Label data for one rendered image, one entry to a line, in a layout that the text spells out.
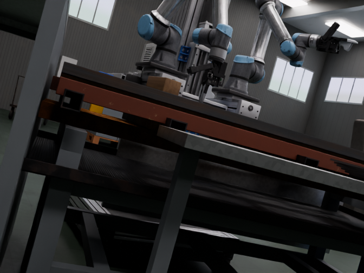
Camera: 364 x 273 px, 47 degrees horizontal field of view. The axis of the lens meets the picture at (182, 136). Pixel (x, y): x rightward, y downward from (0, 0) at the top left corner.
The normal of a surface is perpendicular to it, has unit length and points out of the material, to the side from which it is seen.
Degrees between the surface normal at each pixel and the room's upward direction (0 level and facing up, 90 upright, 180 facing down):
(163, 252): 90
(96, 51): 90
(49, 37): 90
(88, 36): 90
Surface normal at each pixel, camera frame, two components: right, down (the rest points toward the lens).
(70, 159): 0.29, 0.10
